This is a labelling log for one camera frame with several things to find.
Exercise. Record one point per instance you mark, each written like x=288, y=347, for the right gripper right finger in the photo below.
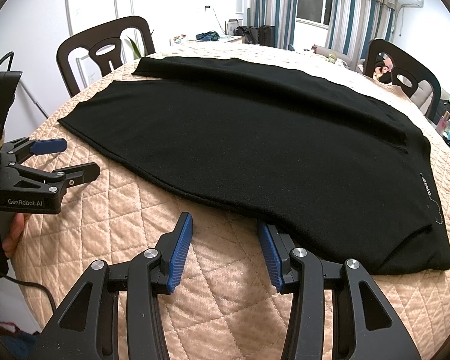
x=276, y=249

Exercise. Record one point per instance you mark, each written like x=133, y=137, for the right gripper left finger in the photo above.
x=173, y=250

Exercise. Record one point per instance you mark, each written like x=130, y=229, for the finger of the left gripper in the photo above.
x=80, y=174
x=45, y=147

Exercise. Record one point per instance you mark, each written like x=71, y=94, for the black pants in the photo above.
x=346, y=174

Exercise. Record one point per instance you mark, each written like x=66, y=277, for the person's left hand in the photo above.
x=13, y=237

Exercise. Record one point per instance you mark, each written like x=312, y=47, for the dark chair left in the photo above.
x=104, y=46

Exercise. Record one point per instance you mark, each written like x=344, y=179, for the dark chair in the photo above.
x=407, y=71
x=104, y=46

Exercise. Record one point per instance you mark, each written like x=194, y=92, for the green potted plant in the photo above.
x=141, y=44

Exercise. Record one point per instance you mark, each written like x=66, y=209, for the black bags by window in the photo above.
x=263, y=35

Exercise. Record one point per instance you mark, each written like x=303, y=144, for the dark chair right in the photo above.
x=407, y=71

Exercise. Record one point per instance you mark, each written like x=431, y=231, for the striped curtain right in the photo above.
x=354, y=23

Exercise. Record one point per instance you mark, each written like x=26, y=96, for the striped curtain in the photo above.
x=281, y=14
x=354, y=23

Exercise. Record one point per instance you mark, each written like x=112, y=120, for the striped curtain left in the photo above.
x=281, y=14

